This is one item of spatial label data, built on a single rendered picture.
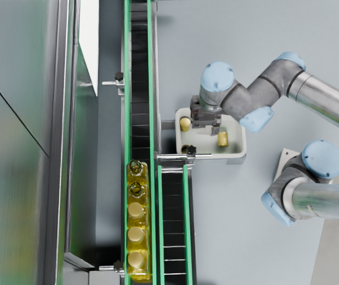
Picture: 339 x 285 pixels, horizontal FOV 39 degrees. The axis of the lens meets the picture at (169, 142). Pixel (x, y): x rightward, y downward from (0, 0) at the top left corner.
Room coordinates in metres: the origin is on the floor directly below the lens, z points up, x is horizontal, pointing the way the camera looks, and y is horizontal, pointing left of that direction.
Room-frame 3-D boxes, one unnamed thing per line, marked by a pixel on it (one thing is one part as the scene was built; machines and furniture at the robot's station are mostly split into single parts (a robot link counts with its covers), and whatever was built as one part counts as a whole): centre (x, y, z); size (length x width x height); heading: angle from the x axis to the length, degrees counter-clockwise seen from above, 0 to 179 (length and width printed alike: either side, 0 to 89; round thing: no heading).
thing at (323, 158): (0.41, -0.43, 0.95); 0.13 x 0.12 x 0.14; 137
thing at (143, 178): (0.34, 0.08, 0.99); 0.06 x 0.06 x 0.21; 4
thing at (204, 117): (0.53, -0.10, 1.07); 0.09 x 0.08 x 0.12; 95
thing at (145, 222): (0.22, 0.08, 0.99); 0.06 x 0.06 x 0.21; 3
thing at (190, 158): (0.42, -0.04, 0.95); 0.17 x 0.03 x 0.12; 93
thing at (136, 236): (0.17, 0.07, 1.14); 0.04 x 0.04 x 0.04
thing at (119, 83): (0.65, 0.17, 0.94); 0.07 x 0.04 x 0.13; 93
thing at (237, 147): (0.54, -0.13, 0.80); 0.22 x 0.17 x 0.09; 93
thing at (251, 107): (0.47, -0.20, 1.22); 0.11 x 0.11 x 0.08; 47
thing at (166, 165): (0.42, -0.02, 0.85); 0.09 x 0.04 x 0.07; 93
